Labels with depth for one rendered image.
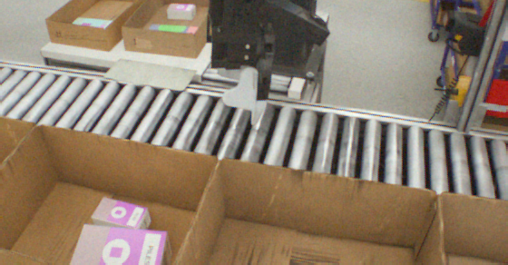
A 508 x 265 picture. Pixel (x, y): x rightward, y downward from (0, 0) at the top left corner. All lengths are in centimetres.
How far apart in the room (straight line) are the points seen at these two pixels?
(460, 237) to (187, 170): 53
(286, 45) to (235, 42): 97
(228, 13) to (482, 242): 64
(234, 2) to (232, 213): 48
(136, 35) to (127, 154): 84
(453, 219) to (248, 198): 38
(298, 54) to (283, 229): 76
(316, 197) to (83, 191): 50
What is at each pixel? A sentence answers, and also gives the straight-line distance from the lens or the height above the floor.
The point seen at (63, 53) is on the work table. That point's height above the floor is 75.
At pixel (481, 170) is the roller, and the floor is 75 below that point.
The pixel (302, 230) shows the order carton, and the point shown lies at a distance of 96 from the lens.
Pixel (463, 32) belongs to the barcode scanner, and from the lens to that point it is 136.
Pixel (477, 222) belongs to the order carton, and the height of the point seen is 99.
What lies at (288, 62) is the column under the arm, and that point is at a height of 78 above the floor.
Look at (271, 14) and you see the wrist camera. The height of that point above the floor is 136.
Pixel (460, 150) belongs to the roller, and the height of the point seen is 75.
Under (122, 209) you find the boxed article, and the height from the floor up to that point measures 93.
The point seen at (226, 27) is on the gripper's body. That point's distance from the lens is 62.
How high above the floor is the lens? 165
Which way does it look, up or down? 40 degrees down
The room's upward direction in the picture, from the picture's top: straight up
